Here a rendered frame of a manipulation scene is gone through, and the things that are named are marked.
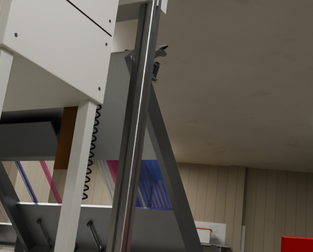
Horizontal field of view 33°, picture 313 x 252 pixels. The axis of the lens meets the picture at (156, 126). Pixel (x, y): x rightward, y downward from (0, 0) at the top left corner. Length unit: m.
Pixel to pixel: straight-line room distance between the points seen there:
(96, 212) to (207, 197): 9.25
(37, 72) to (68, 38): 0.10
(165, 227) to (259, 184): 9.38
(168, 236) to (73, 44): 0.77
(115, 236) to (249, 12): 4.04
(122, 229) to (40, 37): 0.46
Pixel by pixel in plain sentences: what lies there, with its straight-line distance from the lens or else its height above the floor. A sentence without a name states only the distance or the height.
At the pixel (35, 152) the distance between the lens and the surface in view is 1.68.
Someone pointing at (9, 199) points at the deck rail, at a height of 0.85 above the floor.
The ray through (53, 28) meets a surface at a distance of 1.09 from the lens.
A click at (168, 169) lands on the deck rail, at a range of 1.46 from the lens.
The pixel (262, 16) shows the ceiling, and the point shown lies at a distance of 5.13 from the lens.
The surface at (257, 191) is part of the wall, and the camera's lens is 10.97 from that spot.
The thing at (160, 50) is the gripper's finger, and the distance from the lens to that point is 2.10.
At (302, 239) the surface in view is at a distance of 1.38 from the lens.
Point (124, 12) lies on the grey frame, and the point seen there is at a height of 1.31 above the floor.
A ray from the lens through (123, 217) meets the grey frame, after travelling 1.20.
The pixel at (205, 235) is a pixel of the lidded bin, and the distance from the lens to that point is 10.32.
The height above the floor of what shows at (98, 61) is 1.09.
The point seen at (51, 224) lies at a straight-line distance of 1.92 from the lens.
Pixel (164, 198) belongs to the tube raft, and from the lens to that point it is 1.59.
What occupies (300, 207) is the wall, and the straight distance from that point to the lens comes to 10.97.
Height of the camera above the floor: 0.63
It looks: 17 degrees up
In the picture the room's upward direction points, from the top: 7 degrees clockwise
